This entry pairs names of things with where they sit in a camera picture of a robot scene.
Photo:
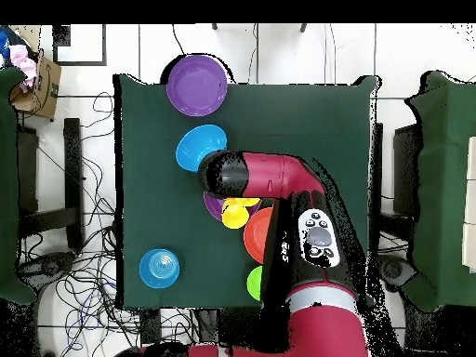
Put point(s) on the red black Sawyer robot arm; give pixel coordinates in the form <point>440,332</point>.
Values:
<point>279,174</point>

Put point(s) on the blue large bowl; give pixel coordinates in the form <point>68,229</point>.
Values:
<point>197,145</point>

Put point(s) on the blue small bowl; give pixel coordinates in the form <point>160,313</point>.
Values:
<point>159,268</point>

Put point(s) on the pink cloth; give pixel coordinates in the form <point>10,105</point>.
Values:
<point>22,61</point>

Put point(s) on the yellow smooth cup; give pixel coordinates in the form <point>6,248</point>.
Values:
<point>245,202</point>

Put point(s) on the cardboard box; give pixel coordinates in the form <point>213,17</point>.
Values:
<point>44,89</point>

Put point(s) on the yellow stepped cup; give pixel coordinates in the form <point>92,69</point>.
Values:
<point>235,217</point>

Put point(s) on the black cabinet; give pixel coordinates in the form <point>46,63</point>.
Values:
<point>405,167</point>

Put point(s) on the orange large bowl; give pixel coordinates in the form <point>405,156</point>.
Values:
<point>256,234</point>

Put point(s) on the black square frame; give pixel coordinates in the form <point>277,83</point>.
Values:
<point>80,63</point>

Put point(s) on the blue item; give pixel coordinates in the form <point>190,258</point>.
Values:
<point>4,44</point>

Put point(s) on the black chair base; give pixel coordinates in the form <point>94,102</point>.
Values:
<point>396,269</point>
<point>48,266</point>

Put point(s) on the dark green tablecloth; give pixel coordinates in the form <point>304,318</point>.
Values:
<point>297,119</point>

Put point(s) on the black metal stand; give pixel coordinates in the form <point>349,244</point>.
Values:
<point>72,178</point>

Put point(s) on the green cloth covered table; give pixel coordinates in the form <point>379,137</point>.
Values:
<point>7,186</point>
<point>442,186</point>

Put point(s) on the green small bowl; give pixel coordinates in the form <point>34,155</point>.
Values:
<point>256,283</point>

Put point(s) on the black power strip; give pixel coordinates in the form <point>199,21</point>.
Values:
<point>150,327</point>

